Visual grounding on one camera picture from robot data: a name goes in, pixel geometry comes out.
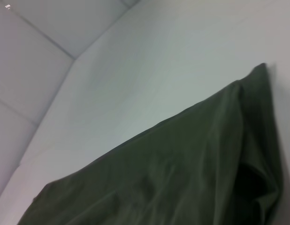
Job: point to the dark green printed T-shirt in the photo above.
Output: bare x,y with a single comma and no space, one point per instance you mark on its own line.
170,175

